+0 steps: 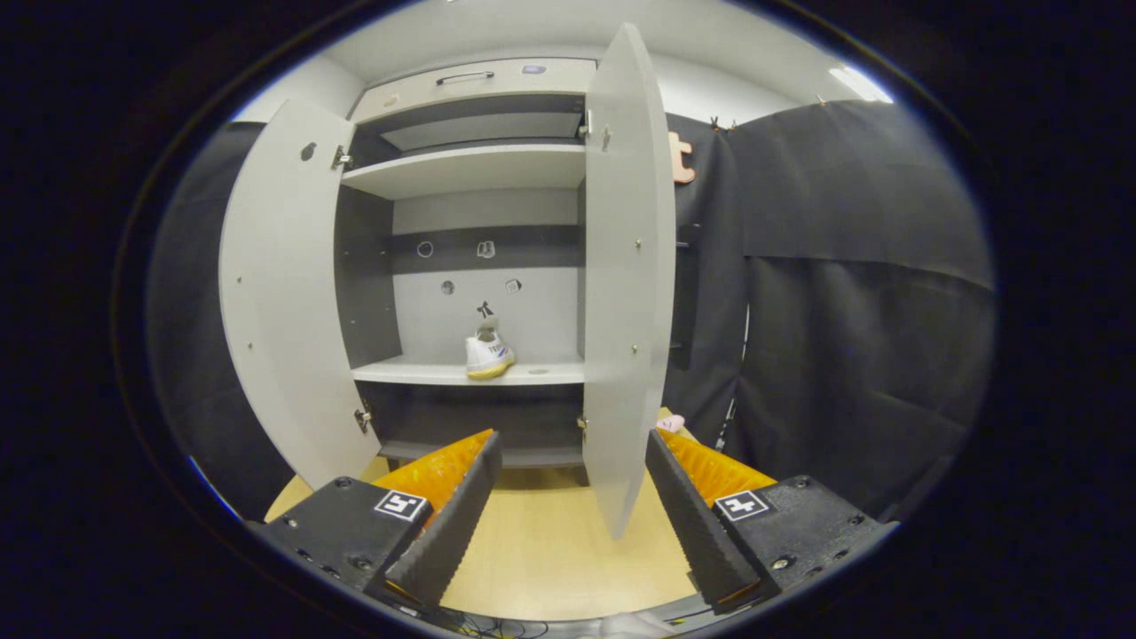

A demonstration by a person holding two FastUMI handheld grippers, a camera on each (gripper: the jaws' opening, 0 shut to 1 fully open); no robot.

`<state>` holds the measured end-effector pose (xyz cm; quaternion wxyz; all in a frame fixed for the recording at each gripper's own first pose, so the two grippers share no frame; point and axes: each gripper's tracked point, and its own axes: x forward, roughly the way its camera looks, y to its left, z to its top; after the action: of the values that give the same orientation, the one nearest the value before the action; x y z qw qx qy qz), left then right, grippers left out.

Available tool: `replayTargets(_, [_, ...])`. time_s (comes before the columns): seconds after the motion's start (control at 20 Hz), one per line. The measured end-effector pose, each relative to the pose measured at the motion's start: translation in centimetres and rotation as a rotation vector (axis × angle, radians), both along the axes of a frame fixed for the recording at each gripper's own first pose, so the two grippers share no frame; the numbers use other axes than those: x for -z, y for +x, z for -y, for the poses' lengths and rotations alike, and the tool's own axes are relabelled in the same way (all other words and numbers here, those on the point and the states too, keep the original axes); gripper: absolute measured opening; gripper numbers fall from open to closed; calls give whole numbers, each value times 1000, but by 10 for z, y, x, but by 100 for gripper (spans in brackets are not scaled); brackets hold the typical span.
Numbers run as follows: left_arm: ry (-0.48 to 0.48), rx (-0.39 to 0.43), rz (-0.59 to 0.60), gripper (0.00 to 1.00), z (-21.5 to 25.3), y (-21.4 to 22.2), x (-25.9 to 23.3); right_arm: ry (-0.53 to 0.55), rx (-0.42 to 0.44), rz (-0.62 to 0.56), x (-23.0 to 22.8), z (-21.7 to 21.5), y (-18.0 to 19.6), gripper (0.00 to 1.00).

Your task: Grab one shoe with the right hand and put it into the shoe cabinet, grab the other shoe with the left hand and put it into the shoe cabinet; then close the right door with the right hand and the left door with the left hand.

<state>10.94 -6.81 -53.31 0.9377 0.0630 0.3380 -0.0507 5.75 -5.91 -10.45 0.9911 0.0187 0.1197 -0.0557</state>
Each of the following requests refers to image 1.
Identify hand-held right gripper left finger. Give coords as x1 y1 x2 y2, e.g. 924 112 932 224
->
251 430 503 611

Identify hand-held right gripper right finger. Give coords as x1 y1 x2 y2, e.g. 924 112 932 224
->
644 429 899 616

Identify white shoe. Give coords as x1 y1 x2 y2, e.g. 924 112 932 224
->
465 316 517 381

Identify grey cabinet door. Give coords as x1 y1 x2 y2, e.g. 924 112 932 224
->
581 22 677 540
218 99 383 491

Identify black backdrop cloth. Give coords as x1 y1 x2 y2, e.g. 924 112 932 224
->
145 99 997 525

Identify narrow ceiling light panel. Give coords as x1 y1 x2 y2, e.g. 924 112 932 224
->
830 65 895 105

